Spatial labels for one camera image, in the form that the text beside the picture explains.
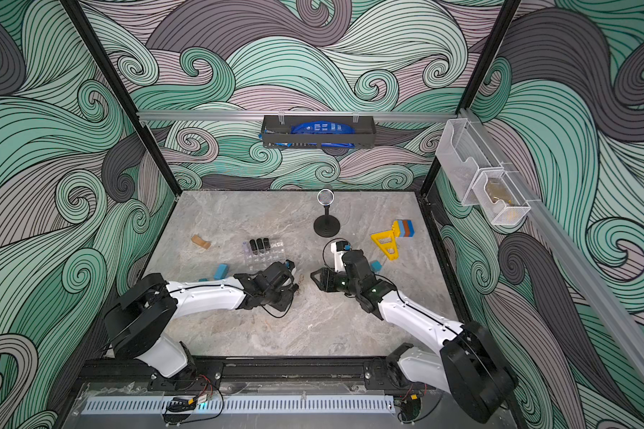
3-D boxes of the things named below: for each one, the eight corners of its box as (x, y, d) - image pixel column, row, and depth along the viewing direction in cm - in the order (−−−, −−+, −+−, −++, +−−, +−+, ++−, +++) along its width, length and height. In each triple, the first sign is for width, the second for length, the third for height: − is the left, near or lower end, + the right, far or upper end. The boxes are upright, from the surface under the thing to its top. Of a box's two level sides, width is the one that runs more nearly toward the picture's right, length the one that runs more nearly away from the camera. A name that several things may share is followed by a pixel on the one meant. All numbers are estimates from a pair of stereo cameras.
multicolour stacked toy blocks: (394, 237, 107) (395, 233, 104) (391, 224, 111) (392, 220, 109) (413, 237, 107) (415, 233, 105) (409, 224, 111) (411, 220, 109)
